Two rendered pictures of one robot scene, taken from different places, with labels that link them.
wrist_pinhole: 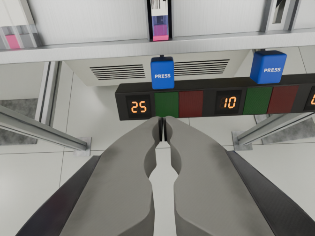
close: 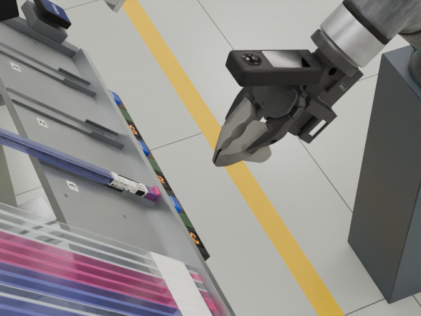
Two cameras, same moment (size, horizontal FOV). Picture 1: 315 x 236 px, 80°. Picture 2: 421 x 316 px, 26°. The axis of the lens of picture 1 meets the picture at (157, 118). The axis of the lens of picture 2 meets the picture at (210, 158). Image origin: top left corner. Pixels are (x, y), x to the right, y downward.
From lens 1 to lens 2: 109 cm
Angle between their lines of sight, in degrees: 54
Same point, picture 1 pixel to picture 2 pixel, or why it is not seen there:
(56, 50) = (192, 244)
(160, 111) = (188, 224)
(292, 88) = not seen: hidden behind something
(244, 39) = (139, 150)
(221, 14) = (123, 165)
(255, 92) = not seen: hidden behind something
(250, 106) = (155, 167)
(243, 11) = (116, 155)
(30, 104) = not seen: outside the picture
